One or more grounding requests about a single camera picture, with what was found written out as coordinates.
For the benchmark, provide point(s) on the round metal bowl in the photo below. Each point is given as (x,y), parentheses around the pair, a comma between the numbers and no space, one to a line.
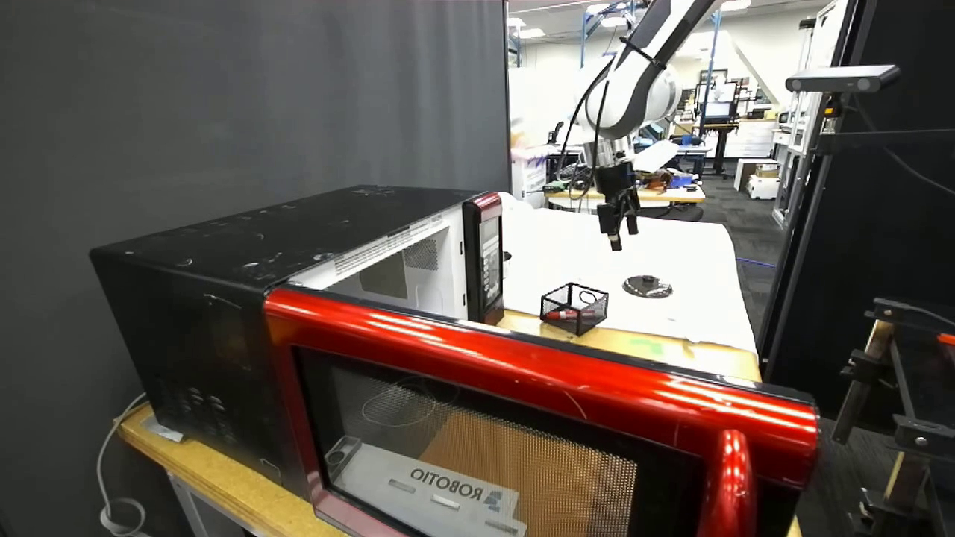
(646,286)

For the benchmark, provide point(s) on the red microwave door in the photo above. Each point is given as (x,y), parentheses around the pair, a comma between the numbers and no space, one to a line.
(497,359)

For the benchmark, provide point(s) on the grey stereo camera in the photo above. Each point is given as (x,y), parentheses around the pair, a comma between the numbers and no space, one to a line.
(840,79)

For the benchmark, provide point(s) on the black and red microwave body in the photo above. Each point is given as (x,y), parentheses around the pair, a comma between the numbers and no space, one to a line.
(197,300)

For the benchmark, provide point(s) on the white table cloth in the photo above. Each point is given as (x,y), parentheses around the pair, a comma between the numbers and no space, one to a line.
(676,247)

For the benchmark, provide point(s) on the black curtain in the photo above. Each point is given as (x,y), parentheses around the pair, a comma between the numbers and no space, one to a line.
(197,98)

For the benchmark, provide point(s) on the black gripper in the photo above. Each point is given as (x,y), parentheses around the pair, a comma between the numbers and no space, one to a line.
(615,183)

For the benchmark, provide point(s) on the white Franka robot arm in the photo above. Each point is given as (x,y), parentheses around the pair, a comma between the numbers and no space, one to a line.
(636,98)

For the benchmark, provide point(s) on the white Robotiq box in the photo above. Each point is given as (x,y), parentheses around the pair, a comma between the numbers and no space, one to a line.
(427,492)

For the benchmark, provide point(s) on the wooden lab desk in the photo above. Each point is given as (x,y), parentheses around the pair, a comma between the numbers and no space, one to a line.
(666,197)

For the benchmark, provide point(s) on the black divider panel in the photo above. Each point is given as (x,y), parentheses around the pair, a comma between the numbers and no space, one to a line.
(867,247)

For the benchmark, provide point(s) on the black clamp stand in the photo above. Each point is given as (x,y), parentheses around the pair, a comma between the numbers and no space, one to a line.
(885,398)

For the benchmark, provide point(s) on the black mesh box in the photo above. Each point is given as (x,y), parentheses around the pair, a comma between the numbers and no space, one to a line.
(592,300)

